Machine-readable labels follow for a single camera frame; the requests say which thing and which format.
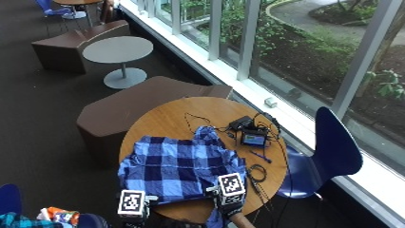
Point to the person's left hand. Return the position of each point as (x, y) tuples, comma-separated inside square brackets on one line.
[(149, 205)]

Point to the person's right hand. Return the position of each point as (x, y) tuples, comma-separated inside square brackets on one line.
[(229, 207)]

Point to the blue plaid cloth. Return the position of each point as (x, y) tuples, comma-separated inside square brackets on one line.
[(177, 164)]

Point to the white marker cube on right glove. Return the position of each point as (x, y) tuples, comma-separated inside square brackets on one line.
[(230, 186)]

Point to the white marker cube on glove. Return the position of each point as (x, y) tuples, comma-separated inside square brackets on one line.
[(230, 186), (130, 202)]

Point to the blue pen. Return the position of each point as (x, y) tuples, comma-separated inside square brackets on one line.
[(260, 156)]

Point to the small black device with screen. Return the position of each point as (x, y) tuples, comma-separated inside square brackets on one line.
[(253, 138)]

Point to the white marker cube on left glove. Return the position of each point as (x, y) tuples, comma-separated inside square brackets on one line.
[(130, 202)]

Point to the black rectangular box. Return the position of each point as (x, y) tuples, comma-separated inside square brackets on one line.
[(241, 122)]

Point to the small white block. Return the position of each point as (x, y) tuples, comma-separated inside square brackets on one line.
[(270, 102)]

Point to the brown angular bench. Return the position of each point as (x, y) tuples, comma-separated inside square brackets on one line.
[(126, 110), (71, 44)]

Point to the small dark block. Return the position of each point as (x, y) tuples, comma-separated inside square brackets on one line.
[(294, 93)]

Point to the orange and white packet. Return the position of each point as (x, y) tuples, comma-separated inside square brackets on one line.
[(61, 216)]

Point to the teal plaid cloth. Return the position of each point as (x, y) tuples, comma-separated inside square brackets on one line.
[(16, 221)]

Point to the dark blue rounded chair back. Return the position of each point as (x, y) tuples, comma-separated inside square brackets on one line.
[(9, 199)]

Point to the blue chair with thin legs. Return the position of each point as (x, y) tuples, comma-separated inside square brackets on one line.
[(52, 11)]

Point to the grey round pedestal table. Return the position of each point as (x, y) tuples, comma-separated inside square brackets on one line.
[(117, 50)]

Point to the round wooden table with pedestal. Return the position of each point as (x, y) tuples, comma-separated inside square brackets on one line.
[(77, 6)]

